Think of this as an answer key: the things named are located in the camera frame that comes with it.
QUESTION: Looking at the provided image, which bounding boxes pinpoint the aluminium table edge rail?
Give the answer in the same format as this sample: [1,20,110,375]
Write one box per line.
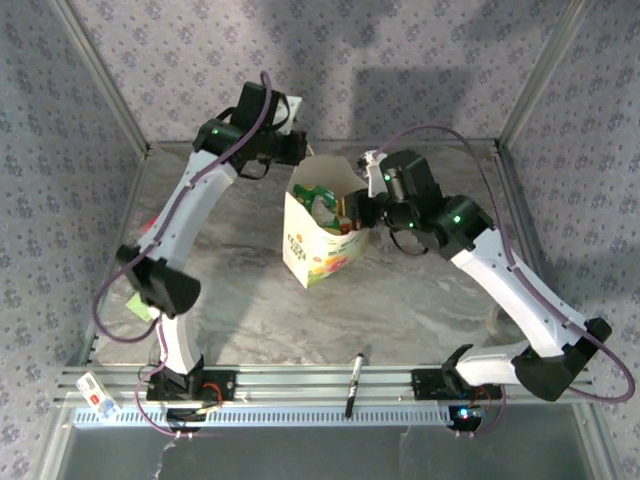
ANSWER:
[77,149,151,369]
[147,140,501,150]
[492,142,599,401]

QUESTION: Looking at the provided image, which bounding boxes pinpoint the white card red mark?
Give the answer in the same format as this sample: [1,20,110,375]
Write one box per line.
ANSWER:
[74,371,123,420]

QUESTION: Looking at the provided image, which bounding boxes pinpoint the paper bag with green print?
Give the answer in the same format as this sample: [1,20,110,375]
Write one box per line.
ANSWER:
[282,142,374,290]

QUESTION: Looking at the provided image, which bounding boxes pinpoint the wide aluminium base rail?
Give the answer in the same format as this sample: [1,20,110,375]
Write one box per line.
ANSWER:
[57,363,599,406]

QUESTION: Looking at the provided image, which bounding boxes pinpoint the green sticky note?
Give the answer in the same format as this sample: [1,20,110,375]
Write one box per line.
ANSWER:
[125,293,156,321]

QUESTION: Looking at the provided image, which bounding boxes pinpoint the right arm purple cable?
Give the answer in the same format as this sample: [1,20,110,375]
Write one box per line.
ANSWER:
[372,124,636,440]

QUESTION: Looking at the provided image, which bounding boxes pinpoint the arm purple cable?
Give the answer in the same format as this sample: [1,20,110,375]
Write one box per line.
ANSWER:
[91,69,274,440]
[372,124,636,440]

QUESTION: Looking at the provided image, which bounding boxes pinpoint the black electronics board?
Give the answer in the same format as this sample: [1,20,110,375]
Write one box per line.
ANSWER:
[448,404,485,434]
[164,407,214,432]

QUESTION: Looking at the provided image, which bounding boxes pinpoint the white slotted cable duct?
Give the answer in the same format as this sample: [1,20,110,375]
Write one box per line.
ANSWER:
[73,403,454,429]

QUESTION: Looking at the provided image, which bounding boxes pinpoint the black marker pen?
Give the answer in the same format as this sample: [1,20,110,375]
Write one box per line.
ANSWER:
[343,352,365,419]

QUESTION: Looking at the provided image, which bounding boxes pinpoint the aluminium frame post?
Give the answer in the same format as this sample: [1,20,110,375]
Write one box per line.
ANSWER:
[494,0,591,151]

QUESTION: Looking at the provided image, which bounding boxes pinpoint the green Sunkist candy bag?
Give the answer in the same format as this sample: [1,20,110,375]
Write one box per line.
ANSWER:
[292,183,344,236]

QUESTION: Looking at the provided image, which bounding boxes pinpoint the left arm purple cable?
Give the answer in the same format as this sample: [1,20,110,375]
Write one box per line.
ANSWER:
[91,69,274,440]

